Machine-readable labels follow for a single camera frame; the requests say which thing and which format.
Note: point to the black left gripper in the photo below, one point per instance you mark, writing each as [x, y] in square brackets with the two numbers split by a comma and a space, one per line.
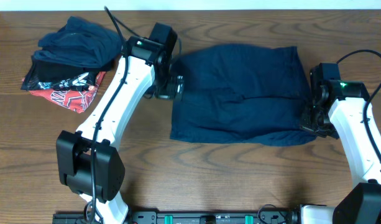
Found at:
[175, 92]

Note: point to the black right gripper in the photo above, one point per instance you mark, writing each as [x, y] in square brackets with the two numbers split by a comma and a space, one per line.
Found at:
[305, 122]

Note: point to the navy blue shorts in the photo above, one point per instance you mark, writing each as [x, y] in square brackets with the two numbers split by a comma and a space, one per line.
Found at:
[240, 93]

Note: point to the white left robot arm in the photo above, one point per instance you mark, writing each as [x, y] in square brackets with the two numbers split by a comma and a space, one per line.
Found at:
[89, 163]

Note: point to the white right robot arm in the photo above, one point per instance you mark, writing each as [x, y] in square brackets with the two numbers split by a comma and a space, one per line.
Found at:
[340, 110]

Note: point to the red printed folded shirt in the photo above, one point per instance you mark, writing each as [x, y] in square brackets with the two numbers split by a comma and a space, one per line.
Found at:
[77, 101]

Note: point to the dark blue folded garment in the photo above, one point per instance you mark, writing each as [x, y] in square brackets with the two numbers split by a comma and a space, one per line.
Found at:
[79, 43]

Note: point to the black printed folded shirt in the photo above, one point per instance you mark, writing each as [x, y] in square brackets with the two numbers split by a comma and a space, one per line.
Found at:
[47, 75]

